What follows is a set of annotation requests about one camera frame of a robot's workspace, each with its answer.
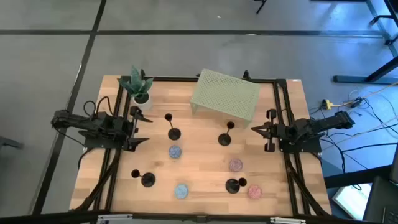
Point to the green perforated metal shelf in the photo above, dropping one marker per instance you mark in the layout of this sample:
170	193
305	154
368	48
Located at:
224	93

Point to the black candlestick holder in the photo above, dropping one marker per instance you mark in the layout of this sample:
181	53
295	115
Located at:
232	185
174	133
224	139
148	179

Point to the silver metal bracket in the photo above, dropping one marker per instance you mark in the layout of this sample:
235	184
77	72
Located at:
287	220
115	217

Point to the maroon patterned tin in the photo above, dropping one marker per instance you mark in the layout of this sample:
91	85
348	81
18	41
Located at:
235	165

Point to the black desk frame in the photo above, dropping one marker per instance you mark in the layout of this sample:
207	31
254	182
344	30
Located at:
357	79

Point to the yellow power strip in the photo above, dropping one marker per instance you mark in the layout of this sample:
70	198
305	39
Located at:
326	104

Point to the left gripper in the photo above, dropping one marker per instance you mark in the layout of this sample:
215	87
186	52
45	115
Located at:
129	129

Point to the black chair leg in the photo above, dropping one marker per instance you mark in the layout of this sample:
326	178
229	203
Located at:
261	7

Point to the red patterned tin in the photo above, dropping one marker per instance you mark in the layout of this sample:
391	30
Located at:
255	192

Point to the open laptop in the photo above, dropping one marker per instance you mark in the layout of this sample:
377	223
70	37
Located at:
353	200

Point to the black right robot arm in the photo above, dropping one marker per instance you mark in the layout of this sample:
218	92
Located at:
317	124

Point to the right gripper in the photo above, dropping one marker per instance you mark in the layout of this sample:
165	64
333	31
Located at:
280	131

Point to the potted green snake plant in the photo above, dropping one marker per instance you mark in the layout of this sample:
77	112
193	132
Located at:
136	85

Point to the black camera rig beam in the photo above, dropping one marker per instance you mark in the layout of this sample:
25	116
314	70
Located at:
199	218

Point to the grey chair base leg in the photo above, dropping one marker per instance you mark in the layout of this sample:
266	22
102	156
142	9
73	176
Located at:
9	142

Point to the light blue patterned tin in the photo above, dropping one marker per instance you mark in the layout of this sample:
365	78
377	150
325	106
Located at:
181	191

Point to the black aluminium table frame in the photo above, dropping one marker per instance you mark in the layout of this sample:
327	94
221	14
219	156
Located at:
171	79

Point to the black desk foot bar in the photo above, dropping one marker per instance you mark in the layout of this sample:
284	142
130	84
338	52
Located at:
351	179

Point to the dark blue patterned tin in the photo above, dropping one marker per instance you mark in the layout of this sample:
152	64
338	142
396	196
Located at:
175	152

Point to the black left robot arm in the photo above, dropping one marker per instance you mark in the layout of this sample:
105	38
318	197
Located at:
93	123

